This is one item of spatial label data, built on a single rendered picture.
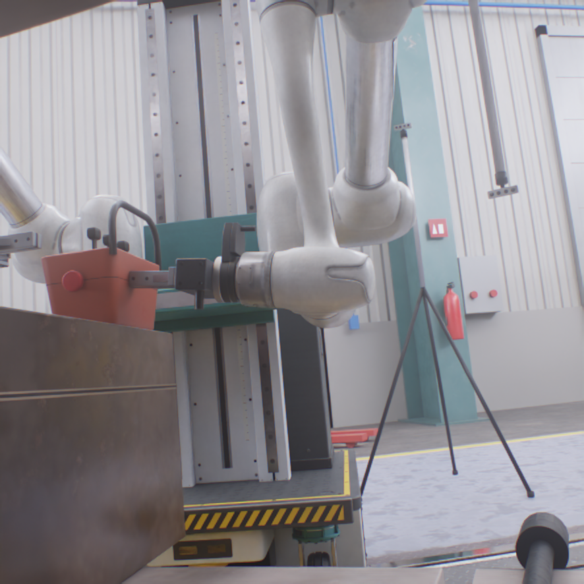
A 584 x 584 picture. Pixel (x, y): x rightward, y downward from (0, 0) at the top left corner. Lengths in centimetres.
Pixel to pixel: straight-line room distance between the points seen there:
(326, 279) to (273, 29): 45
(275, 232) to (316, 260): 59
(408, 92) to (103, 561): 678
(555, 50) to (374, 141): 856
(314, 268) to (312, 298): 4
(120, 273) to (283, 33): 48
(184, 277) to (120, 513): 36
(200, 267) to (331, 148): 712
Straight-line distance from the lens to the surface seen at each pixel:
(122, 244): 117
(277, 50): 111
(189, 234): 172
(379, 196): 148
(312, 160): 110
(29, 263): 178
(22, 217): 173
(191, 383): 176
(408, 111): 726
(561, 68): 980
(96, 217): 164
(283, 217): 152
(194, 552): 145
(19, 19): 51
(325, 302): 94
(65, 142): 795
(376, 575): 91
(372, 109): 134
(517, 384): 828
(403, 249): 776
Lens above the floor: 57
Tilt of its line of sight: 9 degrees up
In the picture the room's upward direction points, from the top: 5 degrees counter-clockwise
